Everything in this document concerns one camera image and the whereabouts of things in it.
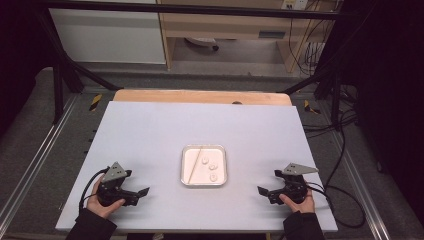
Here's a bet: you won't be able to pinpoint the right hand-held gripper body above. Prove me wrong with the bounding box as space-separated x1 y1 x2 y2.
274 162 320 205

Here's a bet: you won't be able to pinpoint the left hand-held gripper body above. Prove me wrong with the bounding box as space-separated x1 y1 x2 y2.
96 161 140 208

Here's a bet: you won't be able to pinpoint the square metal tray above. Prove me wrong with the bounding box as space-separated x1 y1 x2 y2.
180 144 229 187

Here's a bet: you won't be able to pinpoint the thin wooden skewer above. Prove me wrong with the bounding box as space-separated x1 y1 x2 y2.
187 145 202 184

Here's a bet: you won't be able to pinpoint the person's right hand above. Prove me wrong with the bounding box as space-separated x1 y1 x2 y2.
278 193 316 214

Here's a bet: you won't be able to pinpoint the person's left hand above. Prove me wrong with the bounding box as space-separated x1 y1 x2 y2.
86 176 127 220

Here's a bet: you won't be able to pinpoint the yellow black tape marker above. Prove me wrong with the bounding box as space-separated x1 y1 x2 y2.
88 93 103 112
303 99 321 115

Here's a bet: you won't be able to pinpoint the light wooden table board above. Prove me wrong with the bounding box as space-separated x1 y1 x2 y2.
112 88 293 107

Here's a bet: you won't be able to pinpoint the white cabinet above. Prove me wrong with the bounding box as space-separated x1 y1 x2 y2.
48 7 167 65

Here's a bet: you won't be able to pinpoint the black curtain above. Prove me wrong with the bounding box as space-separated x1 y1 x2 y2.
0 0 54 136
339 0 424 221

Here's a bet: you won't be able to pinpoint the office chair base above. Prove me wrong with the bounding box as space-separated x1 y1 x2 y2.
184 36 221 52

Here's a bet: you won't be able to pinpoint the light wooden desk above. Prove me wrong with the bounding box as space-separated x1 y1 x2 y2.
155 0 342 73

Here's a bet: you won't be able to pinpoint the white power strip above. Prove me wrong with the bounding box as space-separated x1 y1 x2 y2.
281 0 310 11

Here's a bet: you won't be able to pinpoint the black metal crossbar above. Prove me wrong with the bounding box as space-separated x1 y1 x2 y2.
39 0 345 21

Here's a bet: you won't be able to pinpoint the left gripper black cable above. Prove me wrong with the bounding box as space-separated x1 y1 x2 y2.
78 167 110 215

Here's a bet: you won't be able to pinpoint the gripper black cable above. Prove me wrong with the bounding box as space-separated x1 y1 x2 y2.
78 167 110 215
305 181 367 230

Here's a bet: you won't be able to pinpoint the aluminium floor rail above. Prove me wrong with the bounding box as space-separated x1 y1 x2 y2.
327 131 392 240
0 94 80 232

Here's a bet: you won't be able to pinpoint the black floor cables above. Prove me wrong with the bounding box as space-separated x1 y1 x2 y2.
302 84 359 139

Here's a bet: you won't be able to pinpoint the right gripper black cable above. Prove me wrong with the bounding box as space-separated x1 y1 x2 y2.
305 181 367 230

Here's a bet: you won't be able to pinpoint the black metal frame strut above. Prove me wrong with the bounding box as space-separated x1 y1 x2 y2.
282 19 359 131
34 9 124 125

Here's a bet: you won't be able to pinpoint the hanging black cables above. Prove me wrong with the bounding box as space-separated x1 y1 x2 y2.
287 0 335 77

